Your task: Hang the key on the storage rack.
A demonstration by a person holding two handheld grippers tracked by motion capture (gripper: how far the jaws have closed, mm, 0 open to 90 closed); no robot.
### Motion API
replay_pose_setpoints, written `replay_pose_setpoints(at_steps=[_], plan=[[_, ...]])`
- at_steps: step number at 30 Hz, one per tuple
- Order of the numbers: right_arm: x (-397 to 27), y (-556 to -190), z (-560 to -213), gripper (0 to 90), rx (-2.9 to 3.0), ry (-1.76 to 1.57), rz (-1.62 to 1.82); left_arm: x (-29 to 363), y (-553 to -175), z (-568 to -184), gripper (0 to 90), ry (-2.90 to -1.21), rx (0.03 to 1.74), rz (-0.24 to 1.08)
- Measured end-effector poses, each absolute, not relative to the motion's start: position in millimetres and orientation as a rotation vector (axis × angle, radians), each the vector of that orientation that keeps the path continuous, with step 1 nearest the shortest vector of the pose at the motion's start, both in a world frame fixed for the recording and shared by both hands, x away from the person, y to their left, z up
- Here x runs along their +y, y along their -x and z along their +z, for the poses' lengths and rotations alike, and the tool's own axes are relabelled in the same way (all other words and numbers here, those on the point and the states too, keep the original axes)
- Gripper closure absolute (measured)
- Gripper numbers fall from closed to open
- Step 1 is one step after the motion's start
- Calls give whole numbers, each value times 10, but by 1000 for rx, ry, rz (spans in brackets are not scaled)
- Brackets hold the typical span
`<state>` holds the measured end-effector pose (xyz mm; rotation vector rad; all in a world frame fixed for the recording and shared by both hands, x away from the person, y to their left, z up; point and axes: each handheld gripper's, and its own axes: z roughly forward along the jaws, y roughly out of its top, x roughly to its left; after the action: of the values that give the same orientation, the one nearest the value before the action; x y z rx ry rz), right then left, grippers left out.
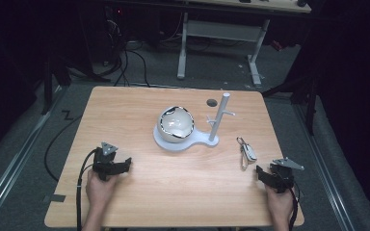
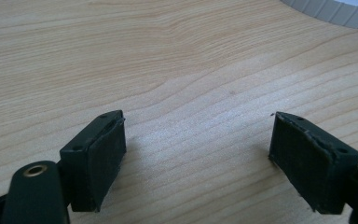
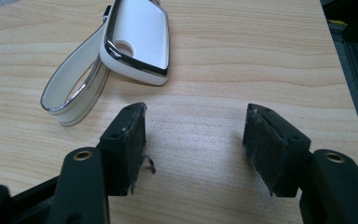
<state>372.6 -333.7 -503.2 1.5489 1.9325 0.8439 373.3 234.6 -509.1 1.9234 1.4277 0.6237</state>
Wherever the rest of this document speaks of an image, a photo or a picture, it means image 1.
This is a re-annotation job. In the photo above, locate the person's right hand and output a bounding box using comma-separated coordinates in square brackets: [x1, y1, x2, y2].
[264, 185, 295, 222]

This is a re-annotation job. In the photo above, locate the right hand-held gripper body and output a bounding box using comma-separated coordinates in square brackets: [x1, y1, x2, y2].
[269, 156, 305, 194]

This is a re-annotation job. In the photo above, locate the black metal stand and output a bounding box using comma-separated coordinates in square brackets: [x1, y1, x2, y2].
[262, 57, 322, 136]
[40, 47, 73, 116]

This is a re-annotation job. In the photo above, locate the bundle of black cables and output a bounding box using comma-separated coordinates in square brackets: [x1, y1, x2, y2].
[102, 9, 151, 89]

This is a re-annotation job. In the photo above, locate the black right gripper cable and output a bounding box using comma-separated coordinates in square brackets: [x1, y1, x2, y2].
[288, 187, 302, 231]

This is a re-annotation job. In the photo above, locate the grey tape strip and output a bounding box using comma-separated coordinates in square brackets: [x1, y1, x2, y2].
[49, 193, 67, 204]

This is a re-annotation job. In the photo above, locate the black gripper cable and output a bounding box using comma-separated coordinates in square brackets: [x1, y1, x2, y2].
[75, 148, 99, 231]
[288, 187, 302, 231]

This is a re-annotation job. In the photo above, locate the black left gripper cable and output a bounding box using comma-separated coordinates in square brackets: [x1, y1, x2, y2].
[75, 148, 99, 231]

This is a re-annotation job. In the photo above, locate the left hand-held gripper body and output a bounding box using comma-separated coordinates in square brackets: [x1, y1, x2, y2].
[92, 141, 120, 182]

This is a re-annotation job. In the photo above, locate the metal floor rail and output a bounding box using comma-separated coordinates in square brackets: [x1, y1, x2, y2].
[0, 86, 66, 227]
[292, 101, 357, 231]

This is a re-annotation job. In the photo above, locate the white bowl with silver rim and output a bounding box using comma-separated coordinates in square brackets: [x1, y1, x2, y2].
[156, 105, 196, 144]

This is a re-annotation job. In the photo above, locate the black floor cable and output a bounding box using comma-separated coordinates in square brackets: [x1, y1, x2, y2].
[43, 110, 85, 183]

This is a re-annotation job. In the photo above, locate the white stand with pegs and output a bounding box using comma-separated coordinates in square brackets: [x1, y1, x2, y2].
[152, 91, 237, 153]

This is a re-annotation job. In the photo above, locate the white key fob with ring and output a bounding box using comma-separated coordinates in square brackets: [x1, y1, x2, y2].
[236, 136, 258, 172]

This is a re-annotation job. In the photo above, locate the metal table frame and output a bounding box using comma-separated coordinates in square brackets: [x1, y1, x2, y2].
[176, 0, 313, 87]

